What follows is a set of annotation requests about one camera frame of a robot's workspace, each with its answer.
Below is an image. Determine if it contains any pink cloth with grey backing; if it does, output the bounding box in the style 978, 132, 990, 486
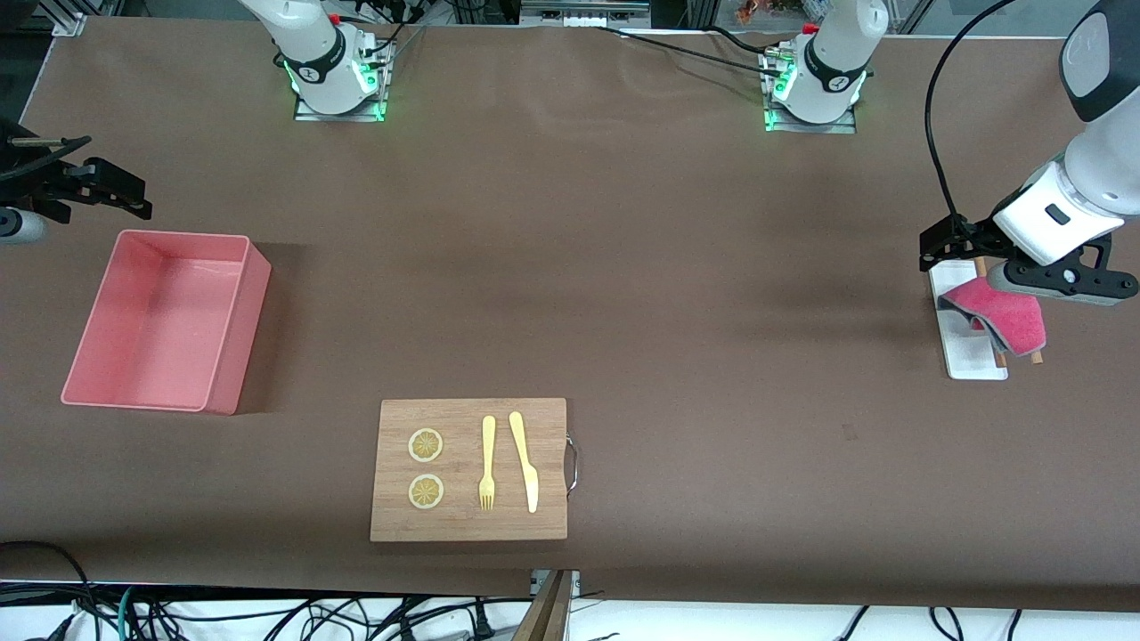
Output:
937, 276, 1047, 357

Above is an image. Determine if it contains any pink plastic bin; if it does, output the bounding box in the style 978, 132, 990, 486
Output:
61, 230, 273, 416

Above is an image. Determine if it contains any white rack base tray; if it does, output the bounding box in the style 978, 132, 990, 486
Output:
928, 258, 1010, 382

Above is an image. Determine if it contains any wooden cutting board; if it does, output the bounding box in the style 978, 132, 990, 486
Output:
370, 398, 580, 542

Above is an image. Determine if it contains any silver power strip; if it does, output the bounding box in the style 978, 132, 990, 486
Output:
521, 0, 651, 28

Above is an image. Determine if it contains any yellow plastic fork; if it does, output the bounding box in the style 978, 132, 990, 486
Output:
478, 415, 497, 511

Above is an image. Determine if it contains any yellow plastic knife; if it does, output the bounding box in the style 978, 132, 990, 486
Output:
509, 410, 540, 515

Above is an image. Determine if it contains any wooden beam under table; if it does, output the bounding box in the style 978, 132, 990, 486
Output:
512, 570, 573, 641

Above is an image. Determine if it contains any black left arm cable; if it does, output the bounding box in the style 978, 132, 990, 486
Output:
924, 0, 1016, 223

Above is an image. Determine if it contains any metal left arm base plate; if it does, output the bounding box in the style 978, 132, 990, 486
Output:
764, 49, 858, 134

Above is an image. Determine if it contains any aluminium frame profile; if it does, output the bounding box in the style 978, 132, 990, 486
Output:
52, 0, 121, 37

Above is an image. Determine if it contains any long black table cable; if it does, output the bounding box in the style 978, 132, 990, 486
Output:
592, 25, 789, 77

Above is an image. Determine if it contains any black looped floor cable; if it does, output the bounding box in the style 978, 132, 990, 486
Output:
0, 540, 103, 641

